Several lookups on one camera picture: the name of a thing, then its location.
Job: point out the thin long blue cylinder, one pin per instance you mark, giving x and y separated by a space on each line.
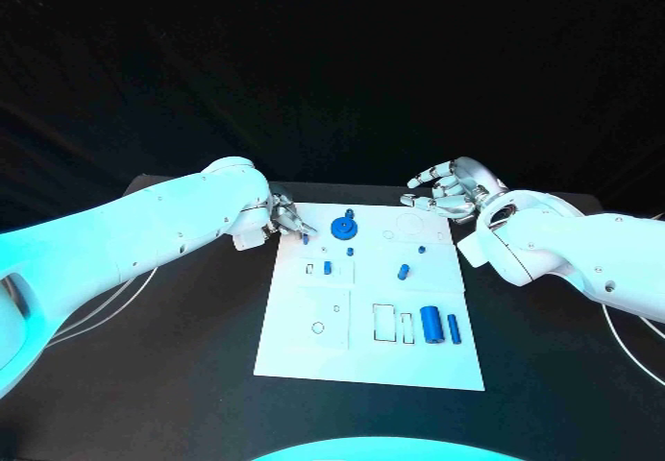
454 329

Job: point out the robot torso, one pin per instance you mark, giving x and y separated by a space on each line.
383 450

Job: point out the blue block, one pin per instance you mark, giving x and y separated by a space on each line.
327 268

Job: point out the thick blue cylinder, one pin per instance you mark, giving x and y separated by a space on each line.
431 324

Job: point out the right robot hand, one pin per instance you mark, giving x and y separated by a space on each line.
461 201

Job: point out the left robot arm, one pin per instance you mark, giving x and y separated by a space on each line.
130 230

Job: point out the blue gear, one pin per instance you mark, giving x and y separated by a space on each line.
342 230

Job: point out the white task board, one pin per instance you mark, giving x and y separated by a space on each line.
363 360

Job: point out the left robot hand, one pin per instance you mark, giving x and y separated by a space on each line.
282 216

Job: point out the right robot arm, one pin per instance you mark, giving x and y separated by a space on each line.
545 234

